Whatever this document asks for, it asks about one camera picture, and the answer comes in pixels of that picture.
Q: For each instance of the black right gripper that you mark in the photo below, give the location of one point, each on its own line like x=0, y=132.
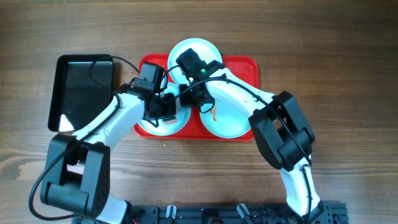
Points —
x=193, y=98

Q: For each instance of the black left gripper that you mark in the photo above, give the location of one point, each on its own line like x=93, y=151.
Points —
x=166, y=112

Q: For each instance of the white plate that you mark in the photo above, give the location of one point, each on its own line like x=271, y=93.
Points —
x=205, y=50
x=159, y=127
x=225, y=121

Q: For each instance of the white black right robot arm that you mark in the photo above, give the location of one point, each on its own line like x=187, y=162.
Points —
x=281, y=131

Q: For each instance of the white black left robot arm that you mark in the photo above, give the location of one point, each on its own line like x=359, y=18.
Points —
x=76, y=177

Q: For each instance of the red plastic tray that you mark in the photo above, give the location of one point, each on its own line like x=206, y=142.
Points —
x=243, y=67

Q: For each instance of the black rectangular water tray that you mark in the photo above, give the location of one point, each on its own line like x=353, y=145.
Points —
x=81, y=90

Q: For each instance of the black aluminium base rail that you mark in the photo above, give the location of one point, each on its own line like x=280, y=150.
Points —
x=279, y=213

